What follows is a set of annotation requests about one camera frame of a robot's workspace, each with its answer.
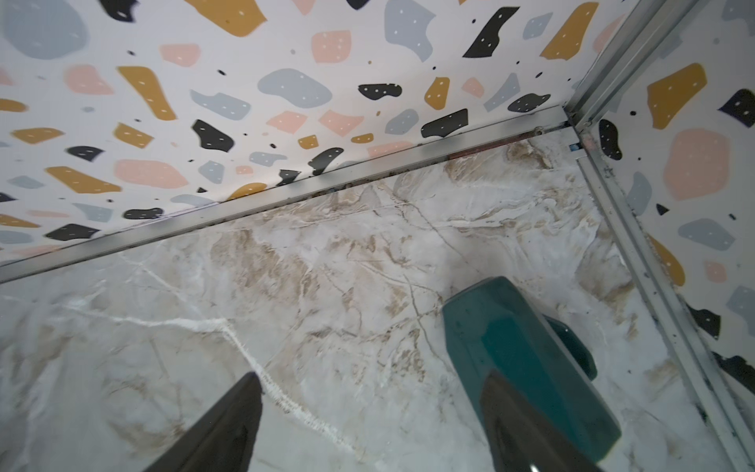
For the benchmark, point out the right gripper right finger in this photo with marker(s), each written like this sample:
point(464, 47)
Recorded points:
point(520, 437)

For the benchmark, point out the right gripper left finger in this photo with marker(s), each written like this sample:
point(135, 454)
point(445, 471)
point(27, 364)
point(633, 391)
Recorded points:
point(224, 438)

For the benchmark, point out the dark green faceted mug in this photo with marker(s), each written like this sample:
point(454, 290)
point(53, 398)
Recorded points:
point(491, 326)

